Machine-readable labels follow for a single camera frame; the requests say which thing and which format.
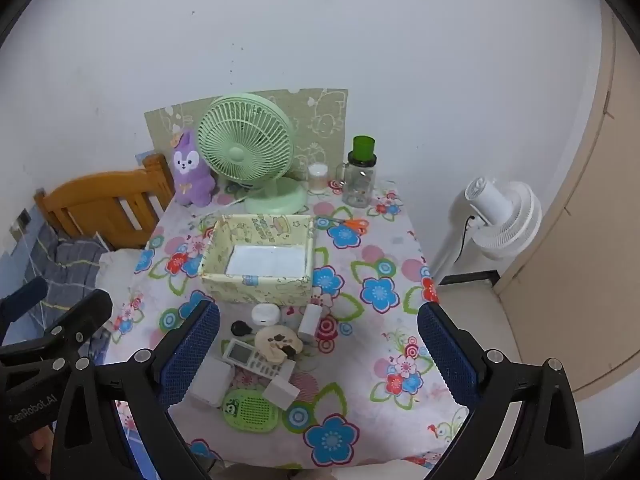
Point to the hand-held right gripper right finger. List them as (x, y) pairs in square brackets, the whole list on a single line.
[(447, 355)]

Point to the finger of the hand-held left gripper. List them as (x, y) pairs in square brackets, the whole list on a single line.
[(25, 296), (85, 317)]

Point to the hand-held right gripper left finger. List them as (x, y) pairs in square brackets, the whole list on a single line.
[(192, 355)]

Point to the white square box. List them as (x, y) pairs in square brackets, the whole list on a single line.
[(212, 382)]

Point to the white remote control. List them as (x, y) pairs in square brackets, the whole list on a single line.
[(237, 352)]

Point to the small black object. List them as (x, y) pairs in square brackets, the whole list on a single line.
[(240, 328)]

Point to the beige round compact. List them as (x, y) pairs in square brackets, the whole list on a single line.
[(272, 350)]

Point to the white round case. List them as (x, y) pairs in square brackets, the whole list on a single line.
[(265, 315)]

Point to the green perforated round case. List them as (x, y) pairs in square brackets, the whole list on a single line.
[(255, 410)]

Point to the yellow printed fabric storage box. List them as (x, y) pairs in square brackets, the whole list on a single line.
[(250, 290)]

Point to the small white box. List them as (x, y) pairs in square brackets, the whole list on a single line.
[(280, 392)]

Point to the white power adapter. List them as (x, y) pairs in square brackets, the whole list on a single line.
[(310, 322)]

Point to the grey plaid blanket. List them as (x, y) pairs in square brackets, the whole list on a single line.
[(75, 260)]

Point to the floral tablecloth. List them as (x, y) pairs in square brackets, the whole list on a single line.
[(390, 320)]

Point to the white standing fan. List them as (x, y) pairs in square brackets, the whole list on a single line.
[(500, 210)]

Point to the beige door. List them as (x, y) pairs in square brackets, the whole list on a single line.
[(590, 260)]

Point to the purple plush toy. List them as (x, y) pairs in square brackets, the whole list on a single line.
[(192, 180)]

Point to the glass mug jar green lid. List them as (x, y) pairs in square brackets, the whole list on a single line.
[(360, 185)]

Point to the green desk fan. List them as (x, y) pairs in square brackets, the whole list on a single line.
[(240, 152)]

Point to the cotton swab jar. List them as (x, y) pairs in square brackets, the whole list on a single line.
[(318, 180)]

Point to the beige printed cloth board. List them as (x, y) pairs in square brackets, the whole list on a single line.
[(320, 120)]

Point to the wall socket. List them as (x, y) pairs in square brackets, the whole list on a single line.
[(22, 218)]

